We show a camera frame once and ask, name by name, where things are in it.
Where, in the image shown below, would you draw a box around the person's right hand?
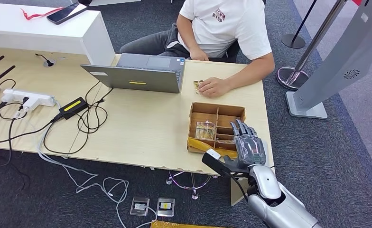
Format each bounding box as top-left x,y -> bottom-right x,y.
189,47 -> 210,62

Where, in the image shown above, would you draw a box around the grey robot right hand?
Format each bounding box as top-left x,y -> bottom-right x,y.
223,119 -> 268,171

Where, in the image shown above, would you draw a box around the person's left hand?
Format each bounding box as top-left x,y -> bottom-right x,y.
197,76 -> 233,98

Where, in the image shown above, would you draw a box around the tan patterned ID card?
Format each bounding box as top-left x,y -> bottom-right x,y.
193,79 -> 205,95

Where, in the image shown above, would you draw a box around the person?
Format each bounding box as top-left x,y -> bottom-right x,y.
119,0 -> 276,98

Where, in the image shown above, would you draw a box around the plastic-wrapped room key cards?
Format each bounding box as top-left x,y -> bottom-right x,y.
194,120 -> 217,141

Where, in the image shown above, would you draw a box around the divided cardboard box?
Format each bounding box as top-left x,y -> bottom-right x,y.
186,101 -> 247,159

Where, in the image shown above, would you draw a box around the wooden desk leg panel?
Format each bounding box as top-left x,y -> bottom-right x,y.
229,177 -> 253,207

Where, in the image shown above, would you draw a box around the yellow tape strip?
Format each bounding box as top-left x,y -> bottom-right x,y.
187,137 -> 239,159

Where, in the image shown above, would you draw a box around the grey laptop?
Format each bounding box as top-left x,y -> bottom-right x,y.
79,52 -> 186,95

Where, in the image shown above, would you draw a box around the chrome stool base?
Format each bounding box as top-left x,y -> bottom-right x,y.
166,170 -> 220,201

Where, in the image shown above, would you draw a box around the yellow packaging piece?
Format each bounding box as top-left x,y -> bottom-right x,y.
150,220 -> 225,228

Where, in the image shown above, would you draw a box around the grey kiosk stand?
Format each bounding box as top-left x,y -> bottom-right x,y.
284,0 -> 372,120

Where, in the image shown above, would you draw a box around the black power brick yellow label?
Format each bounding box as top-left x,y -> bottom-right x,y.
57,96 -> 89,121

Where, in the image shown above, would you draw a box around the black smartphone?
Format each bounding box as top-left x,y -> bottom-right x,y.
46,2 -> 88,26

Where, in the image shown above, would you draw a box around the white raised counter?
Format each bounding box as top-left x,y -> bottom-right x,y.
0,2 -> 116,67

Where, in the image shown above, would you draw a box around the red ribbon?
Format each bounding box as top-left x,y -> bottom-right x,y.
20,7 -> 65,21

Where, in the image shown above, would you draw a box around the white plug adapter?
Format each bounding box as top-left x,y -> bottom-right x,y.
22,95 -> 41,112

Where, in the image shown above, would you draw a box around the white power strip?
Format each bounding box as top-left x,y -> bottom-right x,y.
0,88 -> 57,108

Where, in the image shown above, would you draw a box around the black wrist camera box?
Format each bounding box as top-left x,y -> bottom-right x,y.
201,148 -> 241,179

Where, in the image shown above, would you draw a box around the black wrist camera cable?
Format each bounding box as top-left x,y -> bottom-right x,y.
229,172 -> 250,203

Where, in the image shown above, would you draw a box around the chrome stanchion post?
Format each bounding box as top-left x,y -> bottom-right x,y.
276,0 -> 349,92

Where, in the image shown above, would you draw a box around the black stanchion post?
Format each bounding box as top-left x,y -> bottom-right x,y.
280,0 -> 318,50

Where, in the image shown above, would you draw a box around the black looped laptop cable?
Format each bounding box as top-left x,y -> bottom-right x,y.
75,80 -> 114,135

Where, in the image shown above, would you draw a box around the white floor cable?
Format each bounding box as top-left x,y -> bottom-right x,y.
36,125 -> 158,228

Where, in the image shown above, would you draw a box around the black mains cable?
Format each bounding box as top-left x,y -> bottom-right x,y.
0,117 -> 60,143

